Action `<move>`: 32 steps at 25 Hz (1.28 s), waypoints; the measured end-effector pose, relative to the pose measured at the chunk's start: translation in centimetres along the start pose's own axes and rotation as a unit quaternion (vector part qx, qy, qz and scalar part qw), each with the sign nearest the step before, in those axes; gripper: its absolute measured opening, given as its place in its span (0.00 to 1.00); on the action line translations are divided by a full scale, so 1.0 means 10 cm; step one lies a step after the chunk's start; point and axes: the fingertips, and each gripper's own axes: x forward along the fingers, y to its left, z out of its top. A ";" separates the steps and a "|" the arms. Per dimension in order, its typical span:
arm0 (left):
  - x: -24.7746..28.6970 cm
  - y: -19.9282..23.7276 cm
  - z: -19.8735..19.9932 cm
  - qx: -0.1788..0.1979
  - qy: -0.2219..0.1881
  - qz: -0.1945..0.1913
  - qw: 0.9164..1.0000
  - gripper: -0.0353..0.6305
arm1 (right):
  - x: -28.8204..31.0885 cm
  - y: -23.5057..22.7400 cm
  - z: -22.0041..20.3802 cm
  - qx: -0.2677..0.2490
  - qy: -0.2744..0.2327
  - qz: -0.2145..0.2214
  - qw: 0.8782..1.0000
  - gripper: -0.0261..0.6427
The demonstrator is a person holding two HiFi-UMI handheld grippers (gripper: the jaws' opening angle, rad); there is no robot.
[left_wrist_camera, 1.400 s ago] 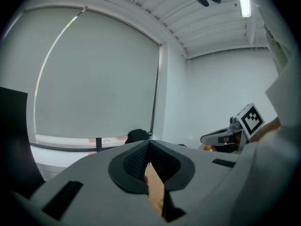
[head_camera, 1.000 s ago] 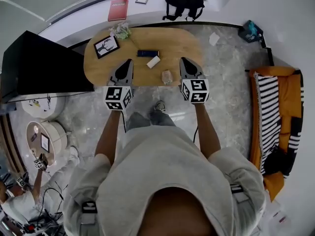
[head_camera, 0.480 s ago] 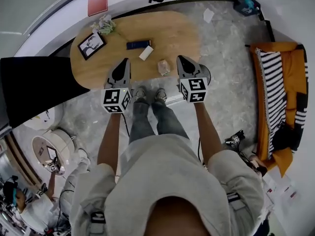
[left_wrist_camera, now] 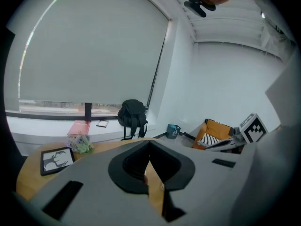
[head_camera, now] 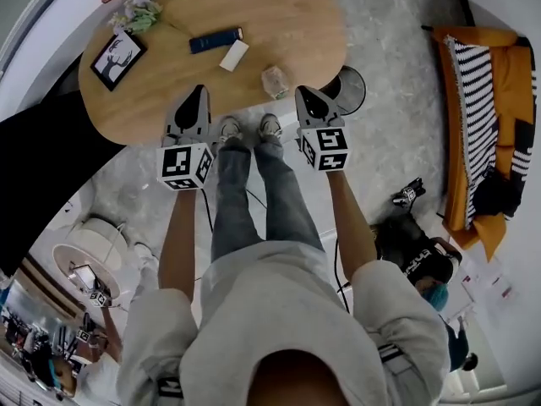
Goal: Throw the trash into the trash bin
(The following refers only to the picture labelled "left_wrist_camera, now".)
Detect black white striped blanket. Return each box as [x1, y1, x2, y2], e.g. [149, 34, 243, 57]
[197, 133, 228, 148]

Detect red book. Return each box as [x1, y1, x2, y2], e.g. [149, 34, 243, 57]
[67, 121, 91, 136]

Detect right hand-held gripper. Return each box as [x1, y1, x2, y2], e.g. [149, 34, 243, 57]
[204, 113, 269, 152]

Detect grey roller blind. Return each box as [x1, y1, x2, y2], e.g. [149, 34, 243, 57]
[18, 0, 170, 105]

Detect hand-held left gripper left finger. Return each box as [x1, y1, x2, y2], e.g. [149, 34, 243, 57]
[13, 140, 165, 226]

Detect head-worn camera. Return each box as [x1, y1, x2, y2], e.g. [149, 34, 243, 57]
[183, 0, 216, 18]

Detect grey plastic bin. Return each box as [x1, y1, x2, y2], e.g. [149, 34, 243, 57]
[166, 123, 182, 140]

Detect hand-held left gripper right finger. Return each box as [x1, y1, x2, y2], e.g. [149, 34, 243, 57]
[150, 140, 245, 226]

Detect orange sofa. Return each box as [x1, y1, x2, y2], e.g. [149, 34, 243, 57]
[191, 118, 236, 152]

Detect person's grey hoodie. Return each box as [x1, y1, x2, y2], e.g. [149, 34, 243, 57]
[229, 0, 301, 226]

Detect artificial flower bunch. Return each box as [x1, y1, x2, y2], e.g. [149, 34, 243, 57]
[65, 132, 95, 154]

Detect black backpack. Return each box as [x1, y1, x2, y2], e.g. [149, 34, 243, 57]
[117, 99, 149, 141]

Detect white window sill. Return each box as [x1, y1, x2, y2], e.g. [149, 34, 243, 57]
[6, 115, 156, 150]

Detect black framed deer picture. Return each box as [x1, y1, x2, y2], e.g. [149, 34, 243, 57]
[40, 146, 76, 177]

